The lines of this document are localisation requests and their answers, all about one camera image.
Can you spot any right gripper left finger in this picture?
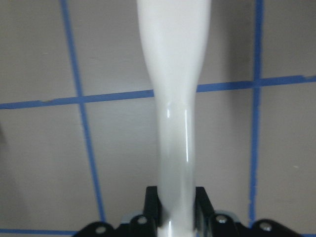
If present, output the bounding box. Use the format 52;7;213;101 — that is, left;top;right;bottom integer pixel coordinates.
129;186;161;237

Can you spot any white hand brush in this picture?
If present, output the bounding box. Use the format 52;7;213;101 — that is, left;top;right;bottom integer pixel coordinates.
137;0;211;237

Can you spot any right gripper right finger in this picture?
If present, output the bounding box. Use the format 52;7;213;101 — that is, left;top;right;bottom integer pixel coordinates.
195;187;239;237

